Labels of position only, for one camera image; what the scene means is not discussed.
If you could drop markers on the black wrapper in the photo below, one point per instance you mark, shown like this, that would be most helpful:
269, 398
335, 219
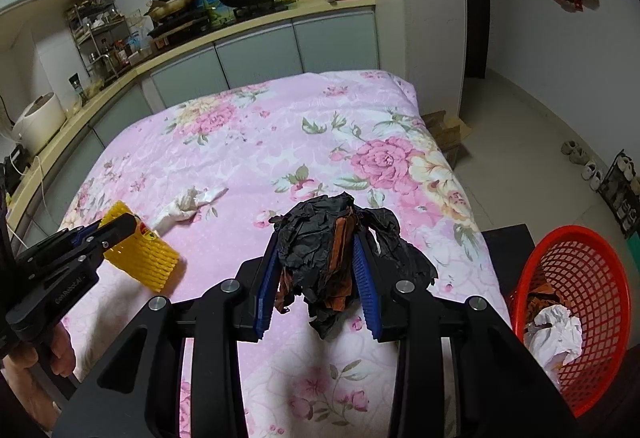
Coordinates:
310, 234

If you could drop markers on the white rice cooker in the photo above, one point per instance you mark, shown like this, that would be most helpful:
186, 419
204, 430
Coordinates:
37, 122

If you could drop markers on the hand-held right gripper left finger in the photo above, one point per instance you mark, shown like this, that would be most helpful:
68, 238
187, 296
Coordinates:
265, 290

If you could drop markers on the crumpled brown wrapper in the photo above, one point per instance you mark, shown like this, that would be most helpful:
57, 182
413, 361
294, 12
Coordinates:
542, 303

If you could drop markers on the person's left hand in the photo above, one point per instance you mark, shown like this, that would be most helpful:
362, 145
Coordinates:
60, 353

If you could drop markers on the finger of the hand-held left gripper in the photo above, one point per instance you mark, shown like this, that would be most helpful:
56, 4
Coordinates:
112, 233
82, 233

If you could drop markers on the yellow foam fruit net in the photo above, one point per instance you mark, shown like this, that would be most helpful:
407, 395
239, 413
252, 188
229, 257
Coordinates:
150, 259

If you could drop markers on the black gas stove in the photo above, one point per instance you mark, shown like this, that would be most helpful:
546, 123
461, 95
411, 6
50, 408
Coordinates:
225, 20

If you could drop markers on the white shoe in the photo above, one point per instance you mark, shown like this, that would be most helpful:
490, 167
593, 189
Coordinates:
588, 170
597, 179

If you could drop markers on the white plastic bag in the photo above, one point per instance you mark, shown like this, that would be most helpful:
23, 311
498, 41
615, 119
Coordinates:
141, 33

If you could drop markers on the tan frying pan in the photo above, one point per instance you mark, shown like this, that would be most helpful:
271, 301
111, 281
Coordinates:
170, 6

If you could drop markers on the black stool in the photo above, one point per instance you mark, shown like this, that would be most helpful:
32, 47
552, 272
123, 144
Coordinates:
505, 248

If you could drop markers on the crumpled white tissue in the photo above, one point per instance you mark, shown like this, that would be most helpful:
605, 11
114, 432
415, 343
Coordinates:
177, 211

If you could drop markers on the black metal shoe rack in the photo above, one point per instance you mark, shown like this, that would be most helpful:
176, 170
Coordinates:
607, 188

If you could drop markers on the crumpled white paper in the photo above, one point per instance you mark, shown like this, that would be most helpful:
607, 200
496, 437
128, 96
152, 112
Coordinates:
555, 329

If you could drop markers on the metal spice rack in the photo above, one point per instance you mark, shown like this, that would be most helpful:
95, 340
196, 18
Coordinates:
100, 37

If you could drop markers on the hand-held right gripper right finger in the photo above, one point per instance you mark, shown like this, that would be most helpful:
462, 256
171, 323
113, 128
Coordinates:
367, 290

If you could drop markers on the beige shoe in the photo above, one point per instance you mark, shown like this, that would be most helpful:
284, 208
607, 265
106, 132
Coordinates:
568, 148
580, 155

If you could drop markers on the red plastic mesh basket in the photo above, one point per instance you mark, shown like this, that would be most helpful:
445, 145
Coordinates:
565, 233

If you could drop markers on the open cardboard box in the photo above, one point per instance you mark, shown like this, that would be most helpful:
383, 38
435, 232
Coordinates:
445, 133

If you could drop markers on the pink floral blanket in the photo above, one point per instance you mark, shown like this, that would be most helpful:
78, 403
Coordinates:
300, 142

